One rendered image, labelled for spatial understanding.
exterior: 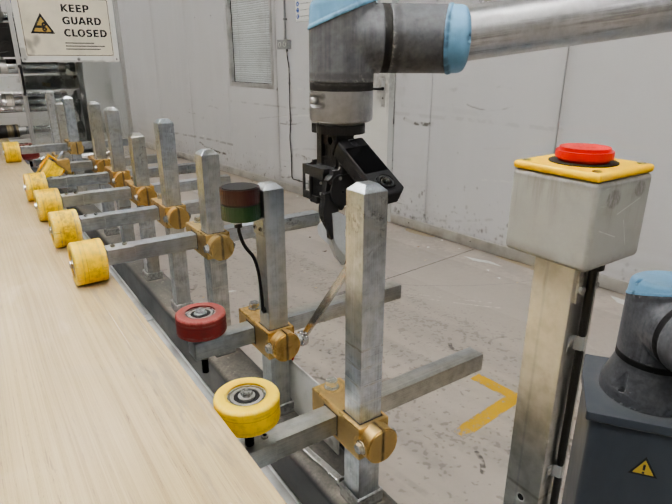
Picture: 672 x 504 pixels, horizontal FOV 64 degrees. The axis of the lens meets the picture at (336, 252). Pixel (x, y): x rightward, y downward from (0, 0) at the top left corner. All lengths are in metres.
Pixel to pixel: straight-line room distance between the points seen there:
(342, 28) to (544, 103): 2.94
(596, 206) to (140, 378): 0.58
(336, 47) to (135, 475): 0.55
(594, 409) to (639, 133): 2.29
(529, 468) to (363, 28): 0.54
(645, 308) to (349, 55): 0.80
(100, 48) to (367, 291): 2.82
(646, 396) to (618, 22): 0.73
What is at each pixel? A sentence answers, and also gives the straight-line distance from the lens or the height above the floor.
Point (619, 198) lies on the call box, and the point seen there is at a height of 1.20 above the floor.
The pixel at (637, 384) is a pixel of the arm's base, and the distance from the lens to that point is 1.32.
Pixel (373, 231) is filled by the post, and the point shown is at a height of 1.10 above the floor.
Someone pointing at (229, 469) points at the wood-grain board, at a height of 0.90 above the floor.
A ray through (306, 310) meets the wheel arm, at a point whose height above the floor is 0.86.
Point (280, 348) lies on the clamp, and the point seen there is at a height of 0.85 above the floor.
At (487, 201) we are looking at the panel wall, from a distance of 3.91.
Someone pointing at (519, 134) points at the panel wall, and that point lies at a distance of 3.72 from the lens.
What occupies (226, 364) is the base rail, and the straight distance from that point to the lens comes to 1.16.
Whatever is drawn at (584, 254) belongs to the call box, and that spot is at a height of 1.17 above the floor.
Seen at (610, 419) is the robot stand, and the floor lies 0.59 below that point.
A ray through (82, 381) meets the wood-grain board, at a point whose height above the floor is 0.90.
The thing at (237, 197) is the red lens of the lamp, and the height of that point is 1.10.
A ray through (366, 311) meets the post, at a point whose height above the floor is 1.00.
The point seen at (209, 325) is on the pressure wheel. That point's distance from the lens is 0.87.
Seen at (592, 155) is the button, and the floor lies 1.23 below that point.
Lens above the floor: 1.29
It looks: 20 degrees down
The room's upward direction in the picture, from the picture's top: straight up
